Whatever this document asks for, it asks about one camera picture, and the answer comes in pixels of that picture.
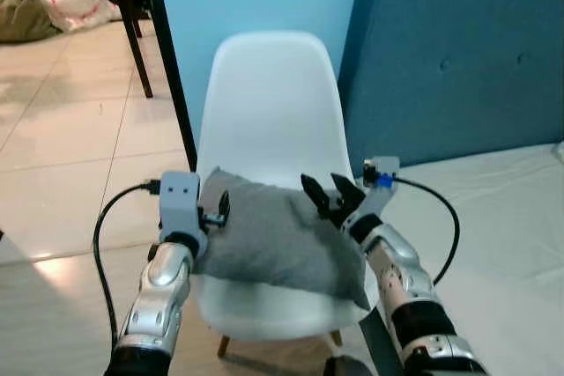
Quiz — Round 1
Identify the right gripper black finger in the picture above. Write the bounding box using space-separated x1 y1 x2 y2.
301 173 329 211
330 173 364 204

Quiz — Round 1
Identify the grey fabric pillow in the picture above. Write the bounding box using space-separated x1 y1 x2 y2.
195 167 372 312

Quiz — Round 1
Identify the white plastic shell chair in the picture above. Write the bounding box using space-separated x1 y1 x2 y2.
193 30 381 361

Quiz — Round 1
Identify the grey robot right foot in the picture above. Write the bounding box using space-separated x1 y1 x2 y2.
323 354 376 376

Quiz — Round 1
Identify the white bed mattress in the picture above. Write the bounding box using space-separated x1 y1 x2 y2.
352 140 564 376

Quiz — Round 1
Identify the blue upholstered headboard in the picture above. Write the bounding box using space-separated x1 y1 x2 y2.
338 0 564 175

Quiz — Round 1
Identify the dark wooden table leg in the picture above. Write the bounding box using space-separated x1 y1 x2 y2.
104 0 156 100

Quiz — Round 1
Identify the white plastic bag red print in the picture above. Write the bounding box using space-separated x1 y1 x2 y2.
37 0 122 34

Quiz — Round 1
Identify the olive green stuffed bag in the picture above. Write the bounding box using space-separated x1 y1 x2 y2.
0 0 62 44

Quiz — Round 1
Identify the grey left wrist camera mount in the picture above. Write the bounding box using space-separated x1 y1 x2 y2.
159 171 204 238

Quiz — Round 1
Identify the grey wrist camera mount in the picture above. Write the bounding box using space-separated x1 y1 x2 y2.
159 171 204 238
349 157 401 218

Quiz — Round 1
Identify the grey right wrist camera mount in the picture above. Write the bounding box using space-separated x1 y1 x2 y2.
349 157 401 218

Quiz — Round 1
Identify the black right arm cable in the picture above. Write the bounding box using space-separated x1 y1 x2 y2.
391 177 462 286

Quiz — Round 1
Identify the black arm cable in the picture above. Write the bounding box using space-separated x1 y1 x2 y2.
391 177 462 286
92 180 165 352

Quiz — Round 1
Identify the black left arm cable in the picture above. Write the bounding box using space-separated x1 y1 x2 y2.
92 180 165 352

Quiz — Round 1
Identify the black door frame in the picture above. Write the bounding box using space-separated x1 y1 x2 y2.
136 0 198 173

